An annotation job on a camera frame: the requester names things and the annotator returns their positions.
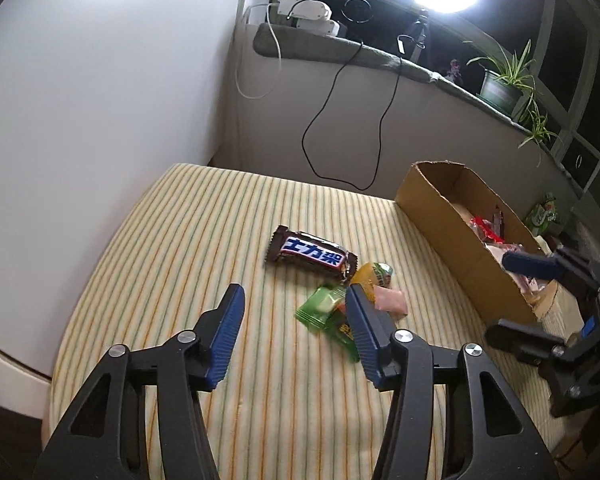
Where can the small dark figurine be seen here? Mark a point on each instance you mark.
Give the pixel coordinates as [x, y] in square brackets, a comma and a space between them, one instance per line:
[454, 74]

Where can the red wrapper in box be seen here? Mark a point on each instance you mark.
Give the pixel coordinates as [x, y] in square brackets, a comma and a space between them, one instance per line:
[489, 230]

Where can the brown cardboard box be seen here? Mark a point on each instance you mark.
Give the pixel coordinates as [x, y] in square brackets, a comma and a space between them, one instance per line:
[441, 199]

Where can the light tripod stand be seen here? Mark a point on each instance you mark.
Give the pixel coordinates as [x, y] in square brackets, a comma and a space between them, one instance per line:
[413, 43]

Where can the white power adapter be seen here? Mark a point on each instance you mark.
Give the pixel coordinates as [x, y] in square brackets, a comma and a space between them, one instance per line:
[310, 15]

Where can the Snickers bar Chinese label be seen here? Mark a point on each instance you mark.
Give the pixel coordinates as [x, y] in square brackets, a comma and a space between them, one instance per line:
[311, 252]

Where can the pink snack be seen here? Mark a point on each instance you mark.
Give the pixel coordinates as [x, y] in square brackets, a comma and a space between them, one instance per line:
[390, 300]

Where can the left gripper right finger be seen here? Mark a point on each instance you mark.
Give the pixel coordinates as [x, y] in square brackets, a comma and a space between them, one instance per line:
[487, 432]

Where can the green snack packet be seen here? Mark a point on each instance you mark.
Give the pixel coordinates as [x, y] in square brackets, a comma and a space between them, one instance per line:
[339, 332]

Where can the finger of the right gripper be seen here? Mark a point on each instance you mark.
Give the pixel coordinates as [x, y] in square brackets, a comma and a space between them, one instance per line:
[518, 338]
[533, 266]

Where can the orange yellow candy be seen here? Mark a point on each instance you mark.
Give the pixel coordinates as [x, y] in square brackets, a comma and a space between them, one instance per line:
[372, 274]

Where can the bread packet in box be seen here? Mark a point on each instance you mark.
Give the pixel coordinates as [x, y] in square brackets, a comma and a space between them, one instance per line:
[530, 288]

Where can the green carton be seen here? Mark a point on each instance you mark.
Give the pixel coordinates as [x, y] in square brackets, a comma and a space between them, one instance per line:
[542, 215]

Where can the potted spider plant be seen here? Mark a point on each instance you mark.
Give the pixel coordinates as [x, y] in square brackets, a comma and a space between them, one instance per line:
[509, 87]

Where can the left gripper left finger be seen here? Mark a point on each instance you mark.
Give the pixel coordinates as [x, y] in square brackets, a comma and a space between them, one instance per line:
[102, 434]

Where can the green candy clear wrapper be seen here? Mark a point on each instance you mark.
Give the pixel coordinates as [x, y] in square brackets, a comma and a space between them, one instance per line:
[314, 312]

